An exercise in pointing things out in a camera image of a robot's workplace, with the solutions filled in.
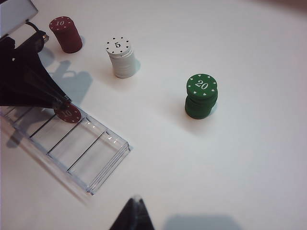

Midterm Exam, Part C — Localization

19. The white poker chip stack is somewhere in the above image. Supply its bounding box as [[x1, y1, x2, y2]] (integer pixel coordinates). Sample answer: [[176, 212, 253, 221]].
[[105, 36, 135, 79]]

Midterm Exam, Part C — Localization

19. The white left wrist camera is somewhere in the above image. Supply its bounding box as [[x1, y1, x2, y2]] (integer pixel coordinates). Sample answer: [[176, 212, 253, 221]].
[[0, 0, 39, 40]]

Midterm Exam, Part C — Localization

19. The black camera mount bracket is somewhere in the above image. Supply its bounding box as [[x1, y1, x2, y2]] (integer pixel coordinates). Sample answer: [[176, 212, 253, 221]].
[[23, 32, 47, 54]]

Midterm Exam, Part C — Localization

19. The red ten poker chip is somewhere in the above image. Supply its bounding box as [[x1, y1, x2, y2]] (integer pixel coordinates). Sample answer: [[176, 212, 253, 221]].
[[55, 103, 81, 124]]

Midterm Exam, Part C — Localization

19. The clear plastic chip tray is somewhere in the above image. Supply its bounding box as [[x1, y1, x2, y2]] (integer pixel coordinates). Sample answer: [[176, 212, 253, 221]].
[[0, 105, 131, 196]]

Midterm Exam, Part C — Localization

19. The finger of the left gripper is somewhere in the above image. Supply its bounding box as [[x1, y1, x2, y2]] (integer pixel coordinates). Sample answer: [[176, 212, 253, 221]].
[[0, 47, 72, 105], [0, 71, 66, 109]]

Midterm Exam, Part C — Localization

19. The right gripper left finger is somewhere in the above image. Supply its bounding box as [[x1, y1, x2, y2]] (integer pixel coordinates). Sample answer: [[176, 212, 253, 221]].
[[109, 195, 138, 230]]

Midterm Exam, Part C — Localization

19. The red poker chip stack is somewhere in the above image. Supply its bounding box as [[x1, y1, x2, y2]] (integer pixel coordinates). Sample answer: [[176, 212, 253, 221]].
[[48, 16, 83, 54]]

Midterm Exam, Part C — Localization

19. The green poker chip stack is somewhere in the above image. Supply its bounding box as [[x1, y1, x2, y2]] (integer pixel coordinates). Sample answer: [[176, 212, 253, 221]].
[[184, 73, 219, 120]]

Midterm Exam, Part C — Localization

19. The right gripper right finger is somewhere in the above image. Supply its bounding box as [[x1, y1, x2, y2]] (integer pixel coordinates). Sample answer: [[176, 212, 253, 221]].
[[136, 195, 157, 230]]

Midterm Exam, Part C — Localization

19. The black camera cable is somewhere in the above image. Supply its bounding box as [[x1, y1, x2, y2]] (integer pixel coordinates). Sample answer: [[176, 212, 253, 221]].
[[25, 20, 50, 45]]

